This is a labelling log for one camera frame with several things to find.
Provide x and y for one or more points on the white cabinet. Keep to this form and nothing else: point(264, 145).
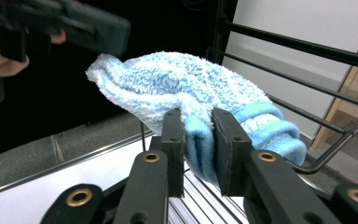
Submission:
point(292, 21)

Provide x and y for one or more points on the light blue fluffy cloth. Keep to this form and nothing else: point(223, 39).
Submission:
point(174, 81)

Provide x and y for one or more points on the aluminium floor rail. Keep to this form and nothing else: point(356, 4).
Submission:
point(74, 160)

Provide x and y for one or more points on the wooden desk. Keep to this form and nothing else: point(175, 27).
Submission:
point(357, 90)

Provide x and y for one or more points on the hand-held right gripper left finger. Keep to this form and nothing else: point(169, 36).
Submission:
point(149, 186)

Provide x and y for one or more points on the black metal frame stand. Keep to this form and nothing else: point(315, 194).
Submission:
point(223, 12)

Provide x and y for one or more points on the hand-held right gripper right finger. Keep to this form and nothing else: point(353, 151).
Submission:
point(233, 155)

